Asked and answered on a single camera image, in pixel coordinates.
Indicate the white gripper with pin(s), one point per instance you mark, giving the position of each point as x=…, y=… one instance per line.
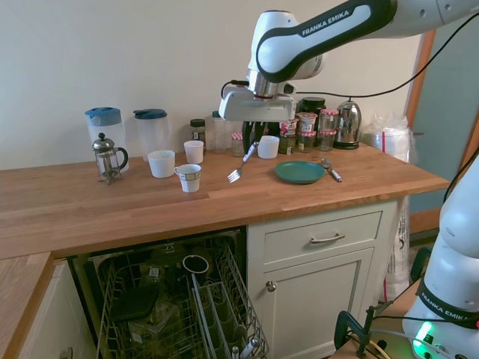
x=254, y=109

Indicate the silver fork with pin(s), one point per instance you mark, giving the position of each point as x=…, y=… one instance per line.
x=247, y=155

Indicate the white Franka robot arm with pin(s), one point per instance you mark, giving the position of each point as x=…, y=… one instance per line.
x=284, y=48

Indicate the black appliance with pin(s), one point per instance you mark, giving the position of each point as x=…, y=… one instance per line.
x=274, y=129

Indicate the checkered-lid jar with seeds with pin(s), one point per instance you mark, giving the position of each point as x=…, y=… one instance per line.
x=237, y=146

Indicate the white ramekin cup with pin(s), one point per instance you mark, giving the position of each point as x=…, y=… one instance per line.
x=269, y=147

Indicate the tall clear green-lidded jar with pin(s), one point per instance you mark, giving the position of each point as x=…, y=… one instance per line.
x=219, y=134

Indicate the green-filled jar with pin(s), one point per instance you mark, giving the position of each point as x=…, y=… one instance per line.
x=287, y=146

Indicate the checkered-lid glass jar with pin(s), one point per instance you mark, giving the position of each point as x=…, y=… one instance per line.
x=329, y=119
x=307, y=143
x=327, y=141

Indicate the dark spice jar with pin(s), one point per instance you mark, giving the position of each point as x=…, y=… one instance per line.
x=197, y=132

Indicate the green plate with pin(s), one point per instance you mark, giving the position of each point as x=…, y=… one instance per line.
x=299, y=172

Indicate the tall white cup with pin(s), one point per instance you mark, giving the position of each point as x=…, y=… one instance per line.
x=193, y=152

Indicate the large dark black-lidded jar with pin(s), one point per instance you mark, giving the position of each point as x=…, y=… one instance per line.
x=313, y=105

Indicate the silver spoon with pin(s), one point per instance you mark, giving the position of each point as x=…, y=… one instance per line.
x=326, y=163

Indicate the white cup with patterned band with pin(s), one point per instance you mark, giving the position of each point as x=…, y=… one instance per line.
x=189, y=179

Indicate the steel electric kettle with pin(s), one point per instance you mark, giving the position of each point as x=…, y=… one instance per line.
x=350, y=127

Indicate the wide white mug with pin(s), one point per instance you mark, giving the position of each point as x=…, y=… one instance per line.
x=161, y=164

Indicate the small blue-lidded plastic pitcher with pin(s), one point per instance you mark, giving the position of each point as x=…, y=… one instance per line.
x=151, y=131

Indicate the white drawer front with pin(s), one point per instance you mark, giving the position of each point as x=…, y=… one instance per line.
x=284, y=239

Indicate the stacked plastic cups in bag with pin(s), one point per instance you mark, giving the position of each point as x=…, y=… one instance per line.
x=389, y=140

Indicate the black mug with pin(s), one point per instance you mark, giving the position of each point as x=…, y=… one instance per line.
x=195, y=264

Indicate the glass french press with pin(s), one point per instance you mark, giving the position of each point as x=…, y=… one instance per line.
x=108, y=157

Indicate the large blue-lidded plastic pitcher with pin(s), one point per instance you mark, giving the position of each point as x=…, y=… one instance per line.
x=106, y=121

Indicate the metal cabinet knob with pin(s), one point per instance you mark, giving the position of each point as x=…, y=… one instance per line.
x=271, y=286

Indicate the white cabinet door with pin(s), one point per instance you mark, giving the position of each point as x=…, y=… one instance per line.
x=318, y=299

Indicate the plastic bag beside cabinet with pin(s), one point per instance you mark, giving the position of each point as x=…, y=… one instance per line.
x=396, y=254

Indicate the black plastic container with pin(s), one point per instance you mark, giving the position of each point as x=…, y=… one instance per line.
x=134, y=303

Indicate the green clamp with metal bar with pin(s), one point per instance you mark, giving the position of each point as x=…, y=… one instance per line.
x=362, y=329

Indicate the white corner cabinet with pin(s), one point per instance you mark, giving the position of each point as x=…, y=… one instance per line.
x=48, y=310

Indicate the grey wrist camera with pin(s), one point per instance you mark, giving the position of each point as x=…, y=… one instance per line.
x=290, y=89

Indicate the wooden door frame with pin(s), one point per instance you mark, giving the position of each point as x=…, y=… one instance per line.
x=421, y=75

